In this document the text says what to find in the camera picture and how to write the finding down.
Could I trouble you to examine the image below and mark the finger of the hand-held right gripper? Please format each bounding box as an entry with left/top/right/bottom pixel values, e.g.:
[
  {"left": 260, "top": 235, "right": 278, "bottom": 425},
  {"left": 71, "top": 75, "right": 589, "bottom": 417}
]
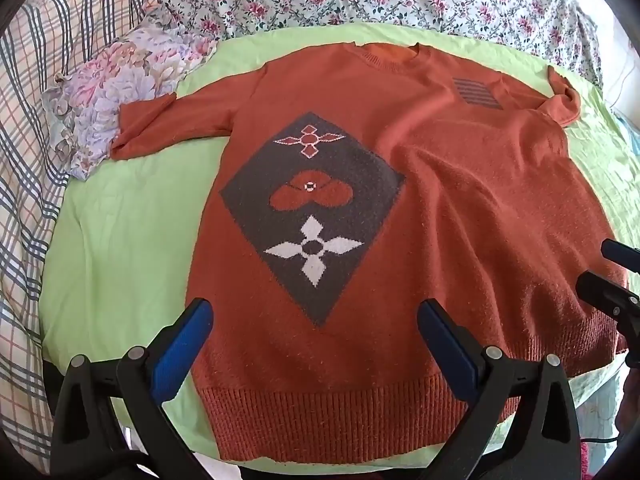
[
  {"left": 575, "top": 271, "right": 640, "bottom": 333},
  {"left": 601, "top": 239, "right": 640, "bottom": 267}
]

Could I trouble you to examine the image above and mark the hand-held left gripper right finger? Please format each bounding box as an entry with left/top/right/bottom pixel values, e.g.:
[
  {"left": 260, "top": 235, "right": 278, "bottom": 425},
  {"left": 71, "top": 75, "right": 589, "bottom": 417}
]
[{"left": 417, "top": 298, "right": 583, "bottom": 480}]

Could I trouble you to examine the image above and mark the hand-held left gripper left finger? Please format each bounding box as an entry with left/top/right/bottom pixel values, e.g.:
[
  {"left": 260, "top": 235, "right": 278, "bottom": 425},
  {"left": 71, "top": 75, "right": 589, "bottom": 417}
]
[{"left": 50, "top": 297, "right": 216, "bottom": 480}]

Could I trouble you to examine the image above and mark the orange knit sweater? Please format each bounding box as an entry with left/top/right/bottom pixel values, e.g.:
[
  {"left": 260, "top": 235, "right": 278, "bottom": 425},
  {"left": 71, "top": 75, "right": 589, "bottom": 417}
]
[{"left": 110, "top": 42, "right": 631, "bottom": 466}]

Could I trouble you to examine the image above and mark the light green bed sheet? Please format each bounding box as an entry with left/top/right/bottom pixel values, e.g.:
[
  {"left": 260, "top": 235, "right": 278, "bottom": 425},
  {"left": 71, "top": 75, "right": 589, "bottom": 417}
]
[{"left": 40, "top": 22, "right": 640, "bottom": 476}]

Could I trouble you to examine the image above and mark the plaid blanket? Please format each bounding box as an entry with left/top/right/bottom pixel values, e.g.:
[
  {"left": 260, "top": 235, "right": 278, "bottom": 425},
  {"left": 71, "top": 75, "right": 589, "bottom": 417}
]
[{"left": 0, "top": 0, "right": 176, "bottom": 461}]

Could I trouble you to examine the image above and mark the pastel floral pillow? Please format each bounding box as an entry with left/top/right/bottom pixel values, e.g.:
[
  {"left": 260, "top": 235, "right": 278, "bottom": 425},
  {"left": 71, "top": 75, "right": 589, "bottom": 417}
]
[{"left": 42, "top": 25, "right": 221, "bottom": 181}]

